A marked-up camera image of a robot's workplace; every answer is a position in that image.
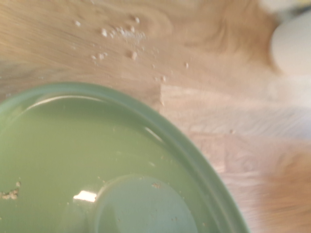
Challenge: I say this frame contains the green plastic bowl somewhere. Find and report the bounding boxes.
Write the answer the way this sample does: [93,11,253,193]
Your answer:
[0,82,251,233]

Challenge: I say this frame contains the white round container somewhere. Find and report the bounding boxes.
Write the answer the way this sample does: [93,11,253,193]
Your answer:
[270,14,311,76]

